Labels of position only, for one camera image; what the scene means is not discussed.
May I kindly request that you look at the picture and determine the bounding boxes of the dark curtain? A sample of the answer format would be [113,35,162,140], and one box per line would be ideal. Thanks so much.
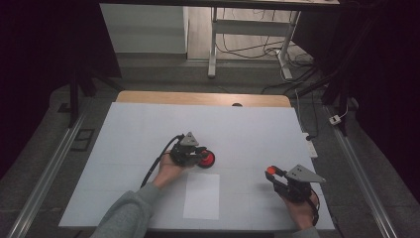
[291,0,420,202]
[0,0,123,181]

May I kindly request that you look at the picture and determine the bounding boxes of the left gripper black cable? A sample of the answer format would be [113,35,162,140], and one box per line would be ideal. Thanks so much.
[140,133,185,188]

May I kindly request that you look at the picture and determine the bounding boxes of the white table cover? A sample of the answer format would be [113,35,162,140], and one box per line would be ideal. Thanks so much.
[58,101,336,231]

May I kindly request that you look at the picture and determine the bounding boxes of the person's left hand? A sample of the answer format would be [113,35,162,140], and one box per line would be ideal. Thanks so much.
[152,151,186,190]

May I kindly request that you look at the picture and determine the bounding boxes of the white paper sheet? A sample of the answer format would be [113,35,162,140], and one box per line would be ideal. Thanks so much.
[182,172,221,221]

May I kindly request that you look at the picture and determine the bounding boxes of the aluminium floor rail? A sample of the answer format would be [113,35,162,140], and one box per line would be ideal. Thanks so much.
[6,107,89,238]
[324,104,399,238]

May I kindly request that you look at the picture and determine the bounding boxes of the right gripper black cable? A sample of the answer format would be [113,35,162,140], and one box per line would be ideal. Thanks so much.
[308,190,321,227]

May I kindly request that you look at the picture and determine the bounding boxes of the person's right hand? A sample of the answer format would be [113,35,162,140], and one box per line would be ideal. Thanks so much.
[279,192,320,231]

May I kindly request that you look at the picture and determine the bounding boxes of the white cabinet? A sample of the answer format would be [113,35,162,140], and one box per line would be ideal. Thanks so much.
[99,3,190,56]

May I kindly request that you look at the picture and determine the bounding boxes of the black floor plate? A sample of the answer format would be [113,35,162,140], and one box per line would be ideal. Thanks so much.
[69,128,96,153]

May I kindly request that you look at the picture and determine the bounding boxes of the white desk frame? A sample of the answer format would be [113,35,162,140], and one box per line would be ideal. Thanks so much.
[98,0,341,80]

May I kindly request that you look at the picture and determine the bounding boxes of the white metal stand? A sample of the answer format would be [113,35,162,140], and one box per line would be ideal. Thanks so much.
[216,8,315,95]

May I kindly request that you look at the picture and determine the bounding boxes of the round red ink pad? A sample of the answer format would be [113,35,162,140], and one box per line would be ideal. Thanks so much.
[196,149,216,169]

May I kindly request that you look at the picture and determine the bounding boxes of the white power strip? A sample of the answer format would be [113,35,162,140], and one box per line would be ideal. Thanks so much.
[302,132,319,159]

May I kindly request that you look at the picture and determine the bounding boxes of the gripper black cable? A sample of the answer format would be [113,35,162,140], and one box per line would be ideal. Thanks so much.
[308,190,321,227]
[140,133,185,188]

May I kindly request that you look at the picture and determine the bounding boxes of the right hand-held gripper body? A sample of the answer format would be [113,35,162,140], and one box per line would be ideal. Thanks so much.
[272,164,327,203]

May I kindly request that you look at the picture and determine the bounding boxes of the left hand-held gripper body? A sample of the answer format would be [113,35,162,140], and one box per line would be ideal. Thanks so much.
[169,131,207,168]

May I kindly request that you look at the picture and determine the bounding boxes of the black metal stand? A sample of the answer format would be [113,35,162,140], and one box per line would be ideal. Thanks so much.
[58,63,125,129]
[290,62,353,137]

